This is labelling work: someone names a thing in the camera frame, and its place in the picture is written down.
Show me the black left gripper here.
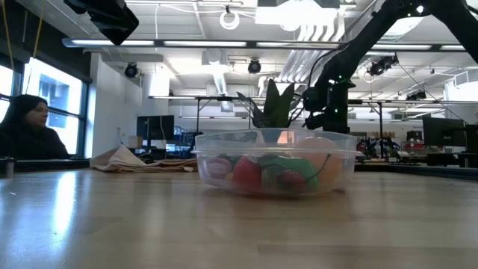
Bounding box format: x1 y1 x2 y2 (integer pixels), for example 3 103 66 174
63 0 140 46

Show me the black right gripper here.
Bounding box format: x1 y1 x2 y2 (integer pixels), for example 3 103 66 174
323 84 351 134

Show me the peach coloured toy fruit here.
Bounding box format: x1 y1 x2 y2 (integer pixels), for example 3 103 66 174
297 136 344 186

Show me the green toy pea pod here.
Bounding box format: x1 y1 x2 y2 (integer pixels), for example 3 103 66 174
259 155 320 191

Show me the red toy cherry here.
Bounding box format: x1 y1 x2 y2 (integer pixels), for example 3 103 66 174
276 152 333 190

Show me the clear plastic tupperware container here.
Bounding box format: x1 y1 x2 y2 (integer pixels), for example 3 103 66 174
190 128 365 198

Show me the red toy strawberry with leaves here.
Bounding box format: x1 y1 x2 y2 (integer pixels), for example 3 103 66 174
232 155 263 190

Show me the large window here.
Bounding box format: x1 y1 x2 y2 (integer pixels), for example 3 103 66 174
0 55 89 156

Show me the long ceiling light strip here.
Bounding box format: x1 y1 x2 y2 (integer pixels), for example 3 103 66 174
61 37 478 52

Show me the black monitor on stand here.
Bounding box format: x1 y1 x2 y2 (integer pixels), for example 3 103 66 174
136 114 176 141

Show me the large black monitor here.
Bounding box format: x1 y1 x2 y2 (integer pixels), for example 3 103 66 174
422 117 467 148

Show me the folded beige cloth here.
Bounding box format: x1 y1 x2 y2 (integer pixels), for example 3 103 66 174
91 144 199 174

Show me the dark monitor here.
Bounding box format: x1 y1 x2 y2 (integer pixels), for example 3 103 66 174
465 124 478 154

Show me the person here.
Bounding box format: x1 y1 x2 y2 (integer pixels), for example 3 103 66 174
0 93 71 161

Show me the small grey cup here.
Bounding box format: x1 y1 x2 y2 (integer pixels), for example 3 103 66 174
4 156 16 179

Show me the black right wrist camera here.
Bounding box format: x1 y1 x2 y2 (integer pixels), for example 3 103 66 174
301 86 329 131

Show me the black metal workstation frame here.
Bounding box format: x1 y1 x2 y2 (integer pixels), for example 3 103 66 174
349 99 385 161
196 96 252 132

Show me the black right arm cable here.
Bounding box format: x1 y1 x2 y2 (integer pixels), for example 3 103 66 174
308 42 349 90

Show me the black overhead camera rig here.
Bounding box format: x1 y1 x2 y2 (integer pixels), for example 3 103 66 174
367 54 400 78

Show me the yellow hanging cord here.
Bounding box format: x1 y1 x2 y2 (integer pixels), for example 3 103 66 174
31 0 46 61
1 0 16 72

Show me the white coiled cable ring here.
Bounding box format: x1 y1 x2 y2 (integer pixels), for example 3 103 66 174
219 10 240 31

